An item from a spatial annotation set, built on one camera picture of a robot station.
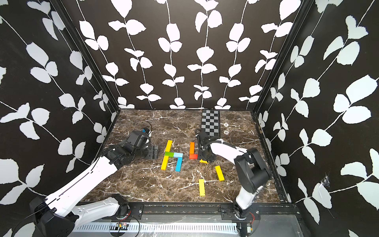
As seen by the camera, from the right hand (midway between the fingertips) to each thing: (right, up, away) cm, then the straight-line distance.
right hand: (201, 155), depth 92 cm
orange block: (-6, +4, +6) cm, 10 cm away
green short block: (-21, 0, +4) cm, 21 cm away
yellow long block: (-22, +5, +7) cm, 24 cm away
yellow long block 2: (0, -16, -10) cm, 19 cm away
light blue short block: (-15, 0, +4) cm, 16 cm away
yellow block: (+11, -10, -4) cm, 15 cm away
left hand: (-26, +8, -14) cm, 31 cm away
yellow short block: (0, -3, -2) cm, 4 cm away
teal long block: (-14, -6, -3) cm, 16 cm away
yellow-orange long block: (-23, -5, -1) cm, 24 cm away
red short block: (-5, -1, +4) cm, 7 cm away
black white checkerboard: (+8, +21, +19) cm, 30 cm away
